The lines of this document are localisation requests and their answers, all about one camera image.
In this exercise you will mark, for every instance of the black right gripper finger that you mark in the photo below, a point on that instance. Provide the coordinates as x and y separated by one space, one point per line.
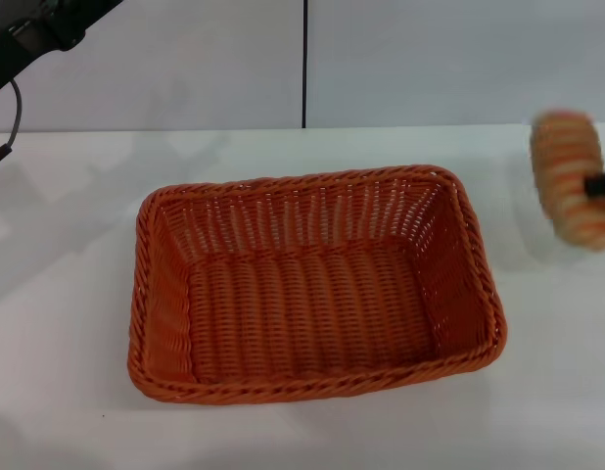
601 185

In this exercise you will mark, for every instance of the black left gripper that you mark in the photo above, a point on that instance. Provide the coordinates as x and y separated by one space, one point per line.
18 46

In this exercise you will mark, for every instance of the orange striped bread roll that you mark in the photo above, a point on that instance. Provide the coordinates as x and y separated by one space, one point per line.
562 161

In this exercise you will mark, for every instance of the orange woven plastic basket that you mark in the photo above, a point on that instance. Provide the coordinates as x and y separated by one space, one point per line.
312 303

